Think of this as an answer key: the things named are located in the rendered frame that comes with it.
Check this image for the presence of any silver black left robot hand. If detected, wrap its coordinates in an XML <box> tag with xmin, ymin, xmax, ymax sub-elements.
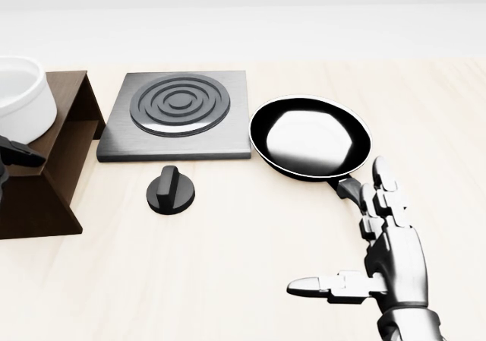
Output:
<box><xmin>0</xmin><ymin>134</ymin><xmax>47</xmax><ymax>194</ymax></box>

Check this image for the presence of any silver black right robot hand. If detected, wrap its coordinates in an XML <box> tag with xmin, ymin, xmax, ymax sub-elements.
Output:
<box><xmin>286</xmin><ymin>155</ymin><xmax>431</xmax><ymax>312</ymax></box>

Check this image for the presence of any brown wooden cabinet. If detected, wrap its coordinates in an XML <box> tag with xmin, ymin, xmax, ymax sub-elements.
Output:
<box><xmin>0</xmin><ymin>70</ymin><xmax>107</xmax><ymax>240</ymax></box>

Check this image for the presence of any white bowl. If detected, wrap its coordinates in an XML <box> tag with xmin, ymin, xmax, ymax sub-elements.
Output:
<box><xmin>0</xmin><ymin>55</ymin><xmax>58</xmax><ymax>144</ymax></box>

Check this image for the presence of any black frying pan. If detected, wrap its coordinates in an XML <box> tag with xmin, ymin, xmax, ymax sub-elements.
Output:
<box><xmin>248</xmin><ymin>94</ymin><xmax>373</xmax><ymax>210</ymax></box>

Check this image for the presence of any round black stove knob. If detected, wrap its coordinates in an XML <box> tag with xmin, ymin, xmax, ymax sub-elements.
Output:
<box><xmin>146</xmin><ymin>165</ymin><xmax>197</xmax><ymax>216</ymax></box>

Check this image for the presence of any flat dark stove plate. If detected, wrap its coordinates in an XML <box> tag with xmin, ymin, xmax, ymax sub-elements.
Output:
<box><xmin>96</xmin><ymin>70</ymin><xmax>253</xmax><ymax>163</ymax></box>

